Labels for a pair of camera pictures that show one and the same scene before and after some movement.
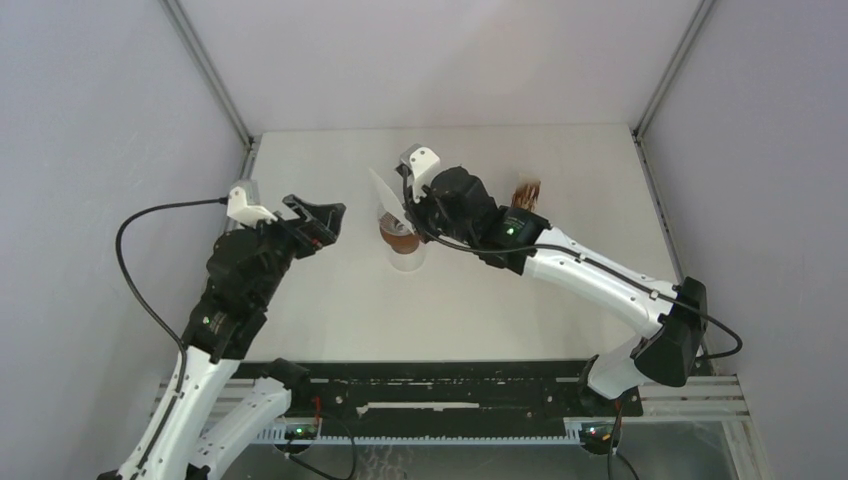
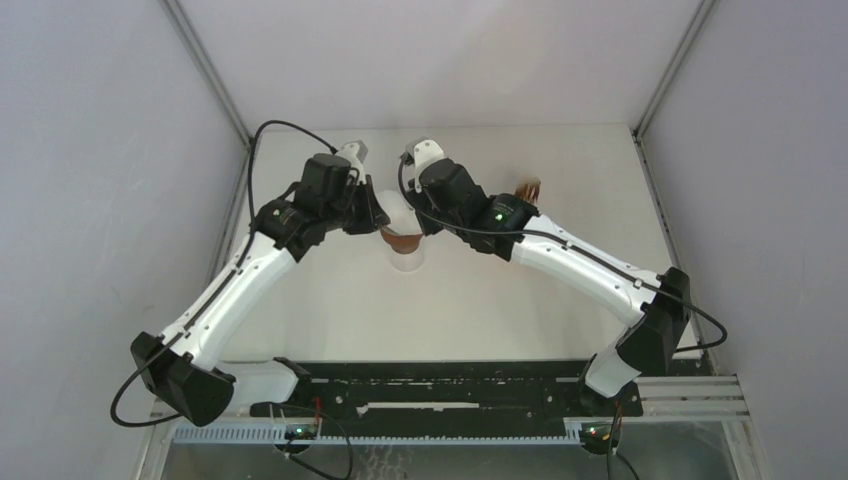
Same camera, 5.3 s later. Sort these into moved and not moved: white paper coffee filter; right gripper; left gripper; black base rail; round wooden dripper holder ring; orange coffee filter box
Moved: left gripper; white paper coffee filter
Not moved: orange coffee filter box; black base rail; right gripper; round wooden dripper holder ring
